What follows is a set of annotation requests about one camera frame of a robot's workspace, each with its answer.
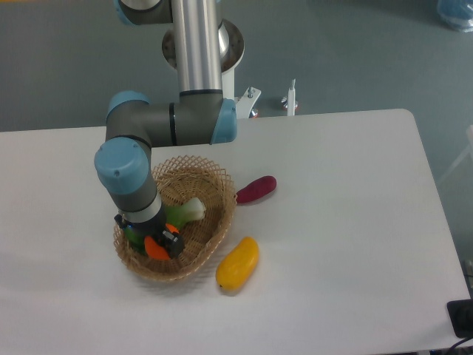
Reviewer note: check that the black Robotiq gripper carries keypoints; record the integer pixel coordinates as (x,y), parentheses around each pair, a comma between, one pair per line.
(151,221)

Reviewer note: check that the orange fruit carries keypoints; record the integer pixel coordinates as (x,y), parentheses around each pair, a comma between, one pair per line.
(154,245)

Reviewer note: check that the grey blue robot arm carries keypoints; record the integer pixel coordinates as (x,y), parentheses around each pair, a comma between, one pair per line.
(134,127)

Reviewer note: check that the woven wicker basket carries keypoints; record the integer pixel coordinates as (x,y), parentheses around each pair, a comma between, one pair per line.
(178,180)

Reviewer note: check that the green bok choy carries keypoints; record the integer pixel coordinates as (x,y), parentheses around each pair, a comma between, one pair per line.
(179,216)

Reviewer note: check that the yellow mango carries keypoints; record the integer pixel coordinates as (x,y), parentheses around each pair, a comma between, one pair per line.
(238,265)

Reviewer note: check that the purple sweet potato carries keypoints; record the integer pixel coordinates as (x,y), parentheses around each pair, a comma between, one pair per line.
(256,190)

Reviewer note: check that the white stand leg with foot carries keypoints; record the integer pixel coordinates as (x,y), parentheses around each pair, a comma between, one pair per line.
(289,102)

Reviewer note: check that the black device at edge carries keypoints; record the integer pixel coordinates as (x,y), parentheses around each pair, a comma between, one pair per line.
(460,314)

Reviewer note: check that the blue plastic bag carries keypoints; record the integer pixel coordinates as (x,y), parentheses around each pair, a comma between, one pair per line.
(456,13)

